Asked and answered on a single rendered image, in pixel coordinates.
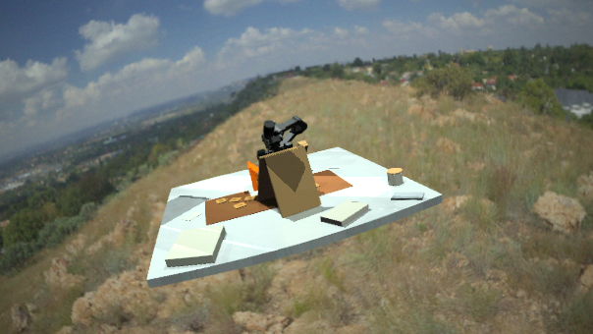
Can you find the grey cylinder with orange top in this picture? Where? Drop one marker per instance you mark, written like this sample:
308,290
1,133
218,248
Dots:
395,176

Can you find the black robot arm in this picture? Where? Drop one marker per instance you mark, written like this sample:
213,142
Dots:
296,126

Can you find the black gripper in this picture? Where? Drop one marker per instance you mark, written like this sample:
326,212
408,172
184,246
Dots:
273,149

